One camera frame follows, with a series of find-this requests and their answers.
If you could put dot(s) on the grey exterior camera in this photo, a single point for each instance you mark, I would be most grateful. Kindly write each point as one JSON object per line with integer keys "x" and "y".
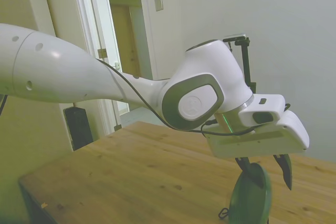
{"x": 236, "y": 36}

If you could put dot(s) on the white door latch plate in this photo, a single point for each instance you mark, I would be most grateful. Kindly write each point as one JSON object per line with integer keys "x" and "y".
{"x": 117, "y": 65}

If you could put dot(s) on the black camera stand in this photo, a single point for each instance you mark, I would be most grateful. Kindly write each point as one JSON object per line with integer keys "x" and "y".
{"x": 246, "y": 61}

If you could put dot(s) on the dark green plate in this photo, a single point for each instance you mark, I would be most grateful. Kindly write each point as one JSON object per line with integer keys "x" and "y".
{"x": 249, "y": 203}

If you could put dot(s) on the white door frame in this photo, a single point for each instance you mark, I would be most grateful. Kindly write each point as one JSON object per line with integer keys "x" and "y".
{"x": 149, "y": 37}

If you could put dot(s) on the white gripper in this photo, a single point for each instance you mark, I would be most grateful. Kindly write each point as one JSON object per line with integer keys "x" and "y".
{"x": 262, "y": 142}

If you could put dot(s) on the beige wall switch plate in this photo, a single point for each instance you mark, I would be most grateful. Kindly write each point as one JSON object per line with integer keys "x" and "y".
{"x": 158, "y": 1}

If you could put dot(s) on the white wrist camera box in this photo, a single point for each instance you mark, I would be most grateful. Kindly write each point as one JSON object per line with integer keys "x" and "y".
{"x": 267, "y": 106}

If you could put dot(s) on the brown wooden hallway door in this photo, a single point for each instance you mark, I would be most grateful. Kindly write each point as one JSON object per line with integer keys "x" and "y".
{"x": 123, "y": 45}

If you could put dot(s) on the black box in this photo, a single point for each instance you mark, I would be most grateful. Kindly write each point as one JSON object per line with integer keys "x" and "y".
{"x": 78, "y": 128}

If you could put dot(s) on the brass door hinge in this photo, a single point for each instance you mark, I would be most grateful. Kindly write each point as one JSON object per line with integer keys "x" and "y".
{"x": 102, "y": 53}

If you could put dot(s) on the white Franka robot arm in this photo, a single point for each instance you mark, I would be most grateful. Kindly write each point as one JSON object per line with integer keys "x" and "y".
{"x": 65, "y": 72}

